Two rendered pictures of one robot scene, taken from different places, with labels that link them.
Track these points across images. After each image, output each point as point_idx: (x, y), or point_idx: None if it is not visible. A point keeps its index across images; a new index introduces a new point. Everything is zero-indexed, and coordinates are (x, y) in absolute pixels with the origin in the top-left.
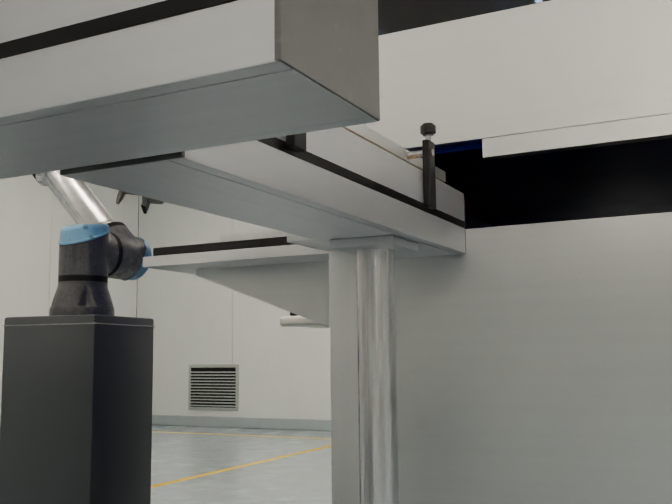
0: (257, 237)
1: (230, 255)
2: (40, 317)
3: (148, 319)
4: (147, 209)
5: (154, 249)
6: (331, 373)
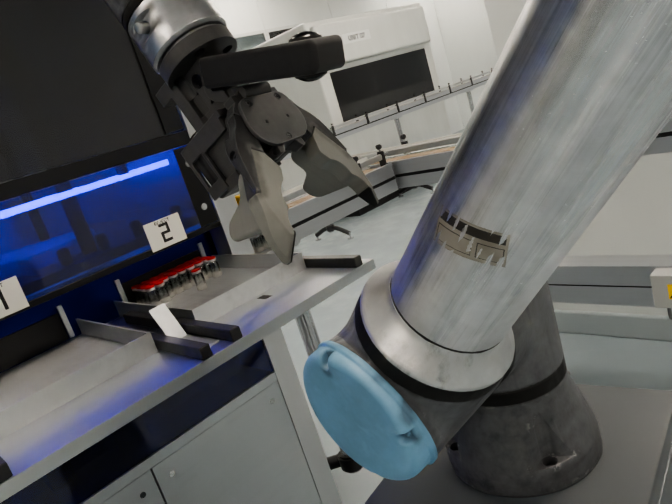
0: (277, 257)
1: None
2: (577, 384)
3: (375, 489)
4: (276, 251)
5: (359, 255)
6: (283, 337)
